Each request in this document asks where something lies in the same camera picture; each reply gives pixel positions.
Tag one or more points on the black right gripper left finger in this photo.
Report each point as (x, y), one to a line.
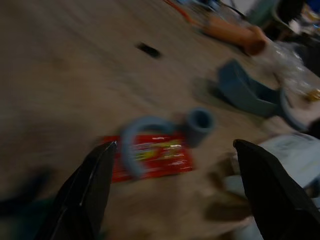
(82, 197)

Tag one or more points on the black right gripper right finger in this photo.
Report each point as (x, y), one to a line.
(272, 192)

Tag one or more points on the clear plastic bin liner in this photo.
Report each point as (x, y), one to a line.
(287, 62)

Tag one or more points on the white paper sheet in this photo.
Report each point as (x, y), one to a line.
(292, 160)

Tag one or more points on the red snack wrapper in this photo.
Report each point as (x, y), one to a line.
(160, 157)

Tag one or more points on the grey foam tube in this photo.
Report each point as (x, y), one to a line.
(200, 127)

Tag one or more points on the small black flat object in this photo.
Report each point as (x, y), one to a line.
(148, 50)

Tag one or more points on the orange cardboard tube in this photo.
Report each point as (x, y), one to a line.
(237, 33)

